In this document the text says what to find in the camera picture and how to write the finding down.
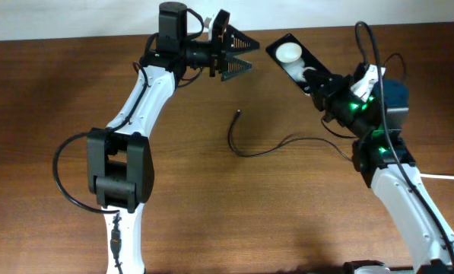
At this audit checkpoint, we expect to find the white power strip cord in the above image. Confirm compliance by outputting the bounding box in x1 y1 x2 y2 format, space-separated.
419 173 454 182

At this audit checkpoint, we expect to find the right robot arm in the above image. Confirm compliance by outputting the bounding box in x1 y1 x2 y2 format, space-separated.
305 69 454 273

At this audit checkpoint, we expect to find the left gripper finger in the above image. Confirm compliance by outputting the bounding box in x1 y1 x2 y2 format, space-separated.
226 25 259 53
221 56 252 81

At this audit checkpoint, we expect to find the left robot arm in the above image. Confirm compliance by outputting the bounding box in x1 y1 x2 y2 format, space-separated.
87 2 259 273

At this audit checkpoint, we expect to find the black smartphone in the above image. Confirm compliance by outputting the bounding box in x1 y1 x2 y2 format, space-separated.
265 33 332 95

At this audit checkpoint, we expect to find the black charging cable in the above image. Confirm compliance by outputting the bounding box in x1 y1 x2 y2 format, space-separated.
227 53 406 161

